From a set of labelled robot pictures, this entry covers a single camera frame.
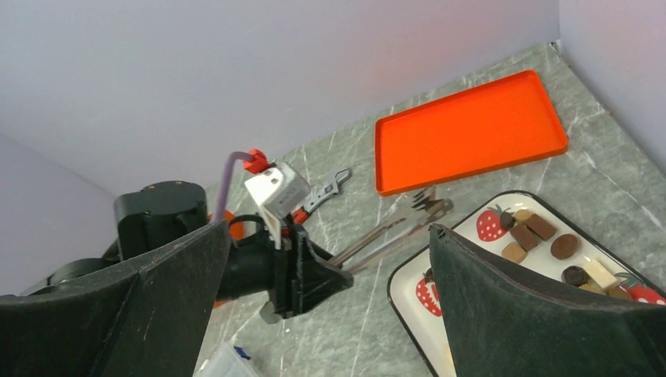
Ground caramel square chocolate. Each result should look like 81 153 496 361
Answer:
501 242 528 264

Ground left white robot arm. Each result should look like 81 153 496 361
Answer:
27 181 353 319

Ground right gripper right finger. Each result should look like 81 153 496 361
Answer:
430 225 665 376

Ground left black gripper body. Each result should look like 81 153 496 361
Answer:
218 225 353 319

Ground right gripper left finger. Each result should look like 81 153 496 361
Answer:
1 221 231 376

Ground brown oval chocolate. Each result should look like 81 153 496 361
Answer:
551 233 580 260

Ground orange tray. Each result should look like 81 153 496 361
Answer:
375 70 569 196

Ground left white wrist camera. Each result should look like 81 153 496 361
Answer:
243 149 311 250

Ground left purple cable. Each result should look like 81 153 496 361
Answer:
214 151 256 225

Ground strawberry print white tray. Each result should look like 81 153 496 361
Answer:
387 190 665 376

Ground dark leaf chocolate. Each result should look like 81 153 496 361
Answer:
423 268 434 284

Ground clear plastic screw box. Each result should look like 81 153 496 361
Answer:
193 342 258 377

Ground brown rectangular chocolate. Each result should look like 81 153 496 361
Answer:
524 214 557 241

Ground metal tongs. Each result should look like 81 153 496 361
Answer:
328 185 454 274

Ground red handled adjustable wrench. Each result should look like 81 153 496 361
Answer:
291 167 352 224

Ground cream square chocolate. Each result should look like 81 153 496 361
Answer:
582 260 620 291

